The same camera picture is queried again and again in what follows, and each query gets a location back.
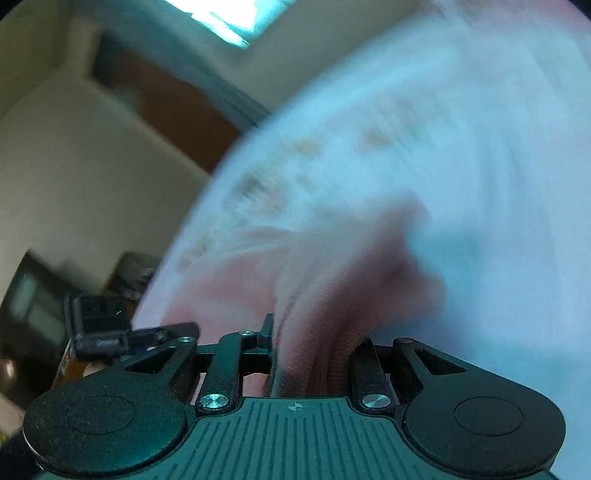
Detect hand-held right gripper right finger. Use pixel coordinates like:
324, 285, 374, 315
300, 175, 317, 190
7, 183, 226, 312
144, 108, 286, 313
351, 338, 468, 412

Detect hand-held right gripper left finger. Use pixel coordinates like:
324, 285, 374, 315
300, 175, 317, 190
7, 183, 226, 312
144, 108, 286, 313
124, 314, 278, 414

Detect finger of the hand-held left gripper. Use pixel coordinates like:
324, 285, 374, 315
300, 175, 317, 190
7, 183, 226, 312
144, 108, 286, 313
126, 322, 202, 350

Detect pink ribbed garment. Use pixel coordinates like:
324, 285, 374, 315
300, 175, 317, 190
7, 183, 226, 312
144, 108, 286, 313
164, 194, 448, 398

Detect dark cluttered object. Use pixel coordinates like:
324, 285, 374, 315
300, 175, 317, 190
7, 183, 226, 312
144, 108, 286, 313
107, 251, 161, 302

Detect dark screen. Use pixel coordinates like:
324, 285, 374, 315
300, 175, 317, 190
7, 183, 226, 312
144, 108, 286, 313
0, 250, 71, 370

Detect brown wooden door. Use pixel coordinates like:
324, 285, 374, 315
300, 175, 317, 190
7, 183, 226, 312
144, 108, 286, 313
136, 58, 242, 175

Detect white floral bed sheet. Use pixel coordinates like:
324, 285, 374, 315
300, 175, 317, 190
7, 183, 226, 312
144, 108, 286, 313
133, 0, 591, 464

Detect grey curtain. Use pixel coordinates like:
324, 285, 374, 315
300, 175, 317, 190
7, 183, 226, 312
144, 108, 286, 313
98, 25, 272, 136

